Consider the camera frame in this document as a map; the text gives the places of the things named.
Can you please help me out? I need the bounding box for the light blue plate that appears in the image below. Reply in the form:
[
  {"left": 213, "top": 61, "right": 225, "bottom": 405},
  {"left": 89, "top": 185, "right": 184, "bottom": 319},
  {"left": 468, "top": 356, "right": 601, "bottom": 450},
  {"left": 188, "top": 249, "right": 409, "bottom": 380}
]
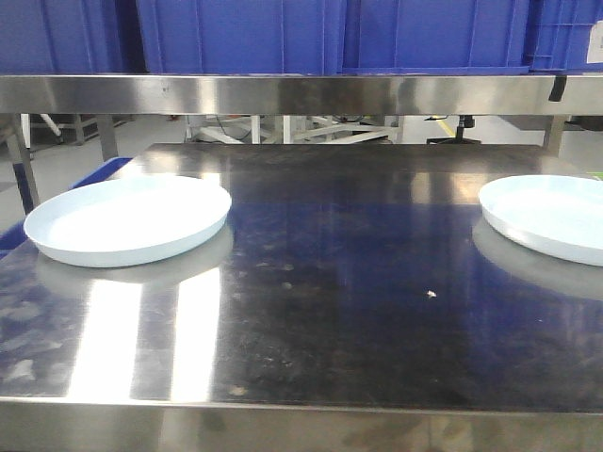
[
  {"left": 24, "top": 174, "right": 232, "bottom": 268},
  {"left": 478, "top": 175, "right": 602, "bottom": 266}
]

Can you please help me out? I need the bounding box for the right steel shelf leg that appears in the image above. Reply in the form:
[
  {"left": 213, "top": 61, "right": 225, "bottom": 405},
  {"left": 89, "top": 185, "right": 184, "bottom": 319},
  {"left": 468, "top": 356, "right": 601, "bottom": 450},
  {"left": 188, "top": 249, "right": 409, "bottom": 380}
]
[{"left": 543, "top": 115, "right": 566, "bottom": 156}]

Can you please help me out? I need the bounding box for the steel shelf leg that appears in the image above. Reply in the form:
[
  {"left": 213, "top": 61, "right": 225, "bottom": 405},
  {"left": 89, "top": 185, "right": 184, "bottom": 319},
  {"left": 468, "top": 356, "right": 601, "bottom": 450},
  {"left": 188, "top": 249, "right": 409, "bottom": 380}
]
[
  {"left": 1, "top": 114, "right": 40, "bottom": 214},
  {"left": 543, "top": 115, "right": 566, "bottom": 156}
]

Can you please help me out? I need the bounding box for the left steel shelf leg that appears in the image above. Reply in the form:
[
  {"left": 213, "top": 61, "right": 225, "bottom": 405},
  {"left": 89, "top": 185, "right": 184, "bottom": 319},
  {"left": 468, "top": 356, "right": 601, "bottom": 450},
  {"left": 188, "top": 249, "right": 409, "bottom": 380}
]
[{"left": 1, "top": 114, "right": 40, "bottom": 214}]

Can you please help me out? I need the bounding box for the black background stand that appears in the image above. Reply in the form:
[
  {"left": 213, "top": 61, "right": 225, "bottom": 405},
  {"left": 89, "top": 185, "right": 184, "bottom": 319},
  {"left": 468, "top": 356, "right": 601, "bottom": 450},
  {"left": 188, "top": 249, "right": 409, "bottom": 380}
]
[{"left": 426, "top": 115, "right": 481, "bottom": 145}]

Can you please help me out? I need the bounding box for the right centre blue plastic bin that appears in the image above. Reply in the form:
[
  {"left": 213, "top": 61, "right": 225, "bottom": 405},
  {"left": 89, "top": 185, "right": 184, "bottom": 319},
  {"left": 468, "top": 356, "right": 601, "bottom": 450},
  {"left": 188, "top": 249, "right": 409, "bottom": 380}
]
[{"left": 342, "top": 0, "right": 530, "bottom": 75}]

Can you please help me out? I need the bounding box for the blue plastic bin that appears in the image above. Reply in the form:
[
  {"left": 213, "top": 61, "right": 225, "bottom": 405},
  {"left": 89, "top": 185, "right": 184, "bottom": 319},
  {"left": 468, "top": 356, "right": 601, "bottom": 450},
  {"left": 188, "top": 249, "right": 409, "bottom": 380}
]
[
  {"left": 137, "top": 1, "right": 347, "bottom": 75},
  {"left": 1, "top": 1, "right": 145, "bottom": 75},
  {"left": 342, "top": 0, "right": 530, "bottom": 75}
]

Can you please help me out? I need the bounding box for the middle blue plastic bin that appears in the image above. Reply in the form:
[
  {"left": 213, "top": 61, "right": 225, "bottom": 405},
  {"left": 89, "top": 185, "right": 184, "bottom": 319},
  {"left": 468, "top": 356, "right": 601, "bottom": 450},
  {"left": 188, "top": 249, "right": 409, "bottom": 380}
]
[{"left": 137, "top": 1, "right": 347, "bottom": 75}]

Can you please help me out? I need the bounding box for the black tape strip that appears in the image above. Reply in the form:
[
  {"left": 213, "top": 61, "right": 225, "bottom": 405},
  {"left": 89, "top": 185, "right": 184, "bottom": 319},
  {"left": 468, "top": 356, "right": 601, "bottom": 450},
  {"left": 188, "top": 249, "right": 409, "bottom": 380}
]
[{"left": 548, "top": 74, "right": 567, "bottom": 103}]

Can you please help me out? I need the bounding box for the blue bin beside table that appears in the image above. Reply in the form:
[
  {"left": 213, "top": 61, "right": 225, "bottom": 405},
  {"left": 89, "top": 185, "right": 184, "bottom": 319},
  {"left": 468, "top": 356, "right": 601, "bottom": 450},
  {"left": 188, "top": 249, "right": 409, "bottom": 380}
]
[{"left": 1, "top": 157, "right": 132, "bottom": 258}]

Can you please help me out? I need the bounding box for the far right blue crate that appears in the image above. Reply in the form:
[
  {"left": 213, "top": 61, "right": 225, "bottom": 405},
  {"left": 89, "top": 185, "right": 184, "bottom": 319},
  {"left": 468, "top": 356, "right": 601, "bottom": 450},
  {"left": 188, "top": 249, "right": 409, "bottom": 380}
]
[{"left": 524, "top": 1, "right": 602, "bottom": 73}]

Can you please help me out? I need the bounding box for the left blue plastic bin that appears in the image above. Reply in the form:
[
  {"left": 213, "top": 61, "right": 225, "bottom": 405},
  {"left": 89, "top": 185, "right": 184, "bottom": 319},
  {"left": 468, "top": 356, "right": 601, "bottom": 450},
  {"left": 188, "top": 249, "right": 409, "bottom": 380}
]
[{"left": 1, "top": 1, "right": 145, "bottom": 75}]

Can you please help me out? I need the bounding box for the white background frame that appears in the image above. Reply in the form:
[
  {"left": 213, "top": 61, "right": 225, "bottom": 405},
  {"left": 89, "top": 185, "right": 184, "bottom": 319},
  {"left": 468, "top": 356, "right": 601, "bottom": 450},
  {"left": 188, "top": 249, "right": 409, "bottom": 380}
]
[{"left": 184, "top": 115, "right": 404, "bottom": 145}]

